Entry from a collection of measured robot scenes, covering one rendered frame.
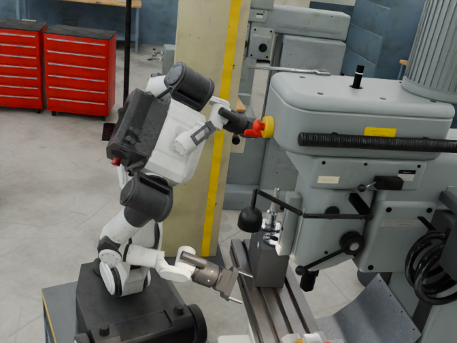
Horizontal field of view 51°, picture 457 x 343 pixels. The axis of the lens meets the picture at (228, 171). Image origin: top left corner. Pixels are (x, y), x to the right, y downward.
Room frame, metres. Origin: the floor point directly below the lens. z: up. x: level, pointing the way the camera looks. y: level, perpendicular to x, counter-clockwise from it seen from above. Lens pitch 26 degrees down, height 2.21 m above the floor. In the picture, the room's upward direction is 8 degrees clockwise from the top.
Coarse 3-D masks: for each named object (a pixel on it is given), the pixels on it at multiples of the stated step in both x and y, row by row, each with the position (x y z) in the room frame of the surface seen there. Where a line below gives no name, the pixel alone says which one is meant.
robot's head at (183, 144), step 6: (198, 126) 1.42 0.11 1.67; (186, 132) 1.39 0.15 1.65; (192, 132) 1.39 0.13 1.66; (204, 132) 1.41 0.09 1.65; (180, 138) 1.36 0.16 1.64; (186, 138) 1.36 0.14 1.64; (198, 138) 1.39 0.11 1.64; (174, 144) 1.38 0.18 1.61; (180, 144) 1.35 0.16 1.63; (186, 144) 1.35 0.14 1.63; (192, 144) 1.36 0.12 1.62; (180, 150) 1.37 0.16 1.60; (186, 150) 1.34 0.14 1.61; (192, 150) 1.37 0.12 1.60; (186, 156) 1.36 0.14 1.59
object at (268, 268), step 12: (264, 228) 1.68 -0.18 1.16; (276, 228) 1.69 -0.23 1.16; (252, 240) 1.72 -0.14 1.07; (264, 240) 1.60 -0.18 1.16; (276, 240) 1.62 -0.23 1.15; (252, 252) 1.68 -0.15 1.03; (264, 252) 1.55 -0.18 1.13; (276, 252) 1.56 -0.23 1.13; (252, 264) 1.64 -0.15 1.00; (264, 264) 1.55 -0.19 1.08; (276, 264) 1.56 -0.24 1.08; (252, 276) 1.61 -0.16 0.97; (264, 276) 1.55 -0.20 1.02; (276, 276) 1.56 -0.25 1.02
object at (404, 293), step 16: (432, 224) 1.36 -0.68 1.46; (448, 224) 1.30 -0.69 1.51; (432, 240) 1.34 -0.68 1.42; (384, 272) 1.50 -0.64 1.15; (400, 272) 1.43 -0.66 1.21; (400, 288) 1.40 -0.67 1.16; (416, 304) 1.30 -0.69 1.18; (448, 304) 1.22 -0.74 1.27; (416, 320) 1.27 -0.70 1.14; (432, 320) 1.22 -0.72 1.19; (448, 320) 1.21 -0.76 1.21; (432, 336) 1.22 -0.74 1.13; (448, 336) 1.21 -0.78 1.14
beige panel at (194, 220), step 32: (192, 0) 2.91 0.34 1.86; (224, 0) 2.95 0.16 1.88; (192, 32) 2.91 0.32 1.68; (224, 32) 2.96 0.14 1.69; (192, 64) 2.91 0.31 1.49; (224, 64) 2.96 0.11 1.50; (224, 96) 2.96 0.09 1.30; (224, 160) 2.98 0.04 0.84; (192, 192) 2.93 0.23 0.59; (192, 224) 2.94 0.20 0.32
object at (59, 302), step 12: (48, 288) 1.99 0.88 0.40; (60, 288) 2.01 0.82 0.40; (72, 288) 2.02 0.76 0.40; (48, 300) 1.90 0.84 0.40; (60, 300) 1.91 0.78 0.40; (72, 300) 1.93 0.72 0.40; (180, 300) 2.04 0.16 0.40; (48, 312) 1.82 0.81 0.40; (60, 312) 1.83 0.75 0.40; (72, 312) 1.84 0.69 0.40; (48, 324) 1.88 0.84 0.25; (60, 324) 1.75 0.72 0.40; (72, 324) 1.76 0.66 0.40; (48, 336) 1.85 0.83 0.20; (60, 336) 1.68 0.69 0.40; (72, 336) 1.69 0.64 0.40
